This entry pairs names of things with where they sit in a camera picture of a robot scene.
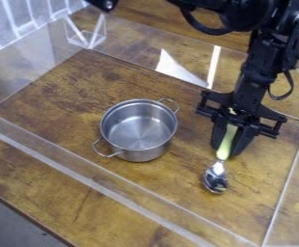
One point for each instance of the green handled metal spoon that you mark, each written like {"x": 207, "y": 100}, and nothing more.
{"x": 213, "y": 177}

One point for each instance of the clear acrylic enclosure wall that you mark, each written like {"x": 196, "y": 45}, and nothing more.
{"x": 71, "y": 61}

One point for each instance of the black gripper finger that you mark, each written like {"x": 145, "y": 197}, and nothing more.
{"x": 243, "y": 137}
{"x": 219, "y": 130}

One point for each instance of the small steel pot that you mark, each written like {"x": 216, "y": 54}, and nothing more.
{"x": 136, "y": 129}

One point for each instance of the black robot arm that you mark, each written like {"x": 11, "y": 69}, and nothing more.
{"x": 271, "y": 22}

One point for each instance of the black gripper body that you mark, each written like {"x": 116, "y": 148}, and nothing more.
{"x": 241, "y": 104}

